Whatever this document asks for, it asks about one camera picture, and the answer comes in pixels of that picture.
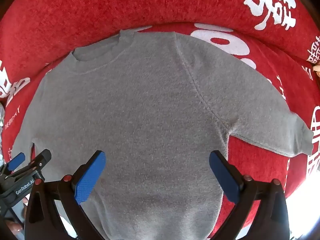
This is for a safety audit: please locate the red printed blanket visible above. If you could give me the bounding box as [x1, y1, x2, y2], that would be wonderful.
[0, 0, 320, 240]

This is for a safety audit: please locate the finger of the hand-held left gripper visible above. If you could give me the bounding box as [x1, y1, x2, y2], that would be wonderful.
[0, 152, 26, 180]
[11, 149, 52, 186]

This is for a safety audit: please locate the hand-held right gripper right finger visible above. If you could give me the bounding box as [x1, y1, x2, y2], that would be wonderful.
[209, 150, 290, 240]

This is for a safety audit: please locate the person's left hand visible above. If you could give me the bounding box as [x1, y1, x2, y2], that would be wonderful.
[6, 220, 25, 233]

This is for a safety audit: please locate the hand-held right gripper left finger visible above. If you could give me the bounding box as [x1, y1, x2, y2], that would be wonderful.
[24, 150, 107, 240]

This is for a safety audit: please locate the grey sweater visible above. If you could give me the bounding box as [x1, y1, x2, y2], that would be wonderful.
[11, 29, 314, 240]

